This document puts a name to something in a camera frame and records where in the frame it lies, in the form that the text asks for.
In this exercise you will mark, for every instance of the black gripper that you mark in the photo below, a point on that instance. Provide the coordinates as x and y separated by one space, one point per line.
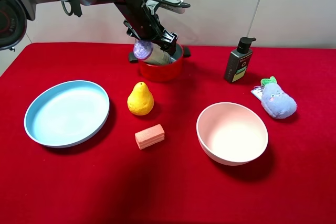
142 25

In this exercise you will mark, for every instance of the yellow pear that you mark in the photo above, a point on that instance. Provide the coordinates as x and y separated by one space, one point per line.
141 101

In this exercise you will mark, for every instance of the dark pump bottle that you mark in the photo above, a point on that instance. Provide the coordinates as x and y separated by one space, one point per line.
238 60

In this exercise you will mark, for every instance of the pink wafer block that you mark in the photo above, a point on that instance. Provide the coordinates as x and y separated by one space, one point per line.
149 136

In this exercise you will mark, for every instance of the blue plate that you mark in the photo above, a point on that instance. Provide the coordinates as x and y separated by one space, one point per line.
67 114

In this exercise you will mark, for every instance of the red tablecloth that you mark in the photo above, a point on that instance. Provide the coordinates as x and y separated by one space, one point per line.
108 179

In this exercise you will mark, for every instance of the pink bowl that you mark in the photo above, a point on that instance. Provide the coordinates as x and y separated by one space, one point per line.
231 134

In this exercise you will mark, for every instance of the purple eggplant plush toy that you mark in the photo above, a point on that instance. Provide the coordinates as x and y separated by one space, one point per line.
277 103

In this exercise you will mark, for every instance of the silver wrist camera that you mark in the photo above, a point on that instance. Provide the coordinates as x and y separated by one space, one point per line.
176 6

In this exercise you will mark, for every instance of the red pot black handles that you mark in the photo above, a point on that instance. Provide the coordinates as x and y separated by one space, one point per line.
163 73

